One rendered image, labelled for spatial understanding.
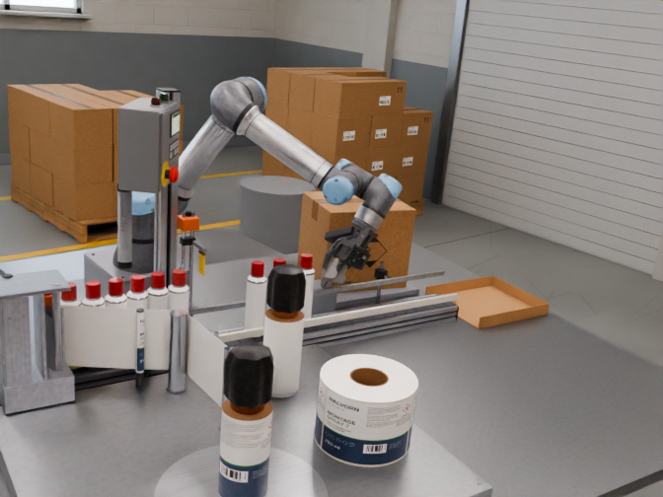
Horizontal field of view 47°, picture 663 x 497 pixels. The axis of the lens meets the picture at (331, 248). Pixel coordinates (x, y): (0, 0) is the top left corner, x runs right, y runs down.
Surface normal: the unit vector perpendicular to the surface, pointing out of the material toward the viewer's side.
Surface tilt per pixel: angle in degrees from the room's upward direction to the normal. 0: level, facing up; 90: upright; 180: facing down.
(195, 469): 0
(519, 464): 0
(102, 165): 90
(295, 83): 90
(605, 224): 90
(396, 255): 90
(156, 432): 0
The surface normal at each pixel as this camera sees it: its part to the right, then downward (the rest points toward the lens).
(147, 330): 0.12, 0.33
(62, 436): 0.09, -0.94
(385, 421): 0.35, 0.33
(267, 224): -0.16, 0.37
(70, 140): -0.72, 0.16
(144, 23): 0.66, 0.29
